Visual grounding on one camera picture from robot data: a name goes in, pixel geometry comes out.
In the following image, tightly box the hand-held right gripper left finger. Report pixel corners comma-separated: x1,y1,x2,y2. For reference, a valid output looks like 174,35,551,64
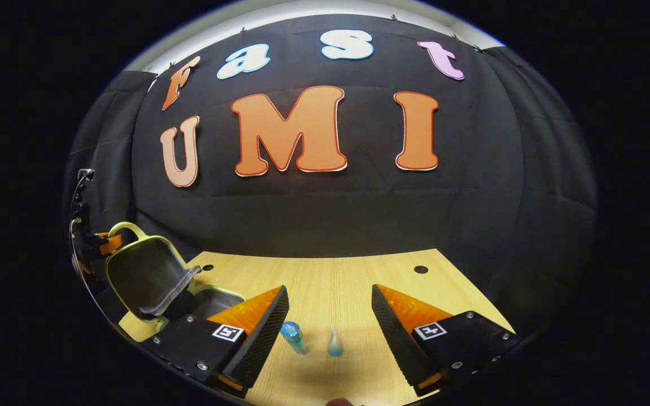
144,285,290,398

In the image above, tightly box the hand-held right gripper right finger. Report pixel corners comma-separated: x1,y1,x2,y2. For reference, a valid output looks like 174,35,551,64
371,284,520,395

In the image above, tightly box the blue skin care bottle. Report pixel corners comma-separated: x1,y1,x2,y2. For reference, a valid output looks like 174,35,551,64
280,321,309,356

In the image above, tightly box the pale yellow suitcase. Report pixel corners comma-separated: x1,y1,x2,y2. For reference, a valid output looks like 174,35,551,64
105,222,247,333

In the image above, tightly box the small white blue tube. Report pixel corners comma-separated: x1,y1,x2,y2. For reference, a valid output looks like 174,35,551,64
327,326,344,358

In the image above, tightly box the black backdrop cloth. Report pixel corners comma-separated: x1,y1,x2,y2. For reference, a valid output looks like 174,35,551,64
65,14,598,333

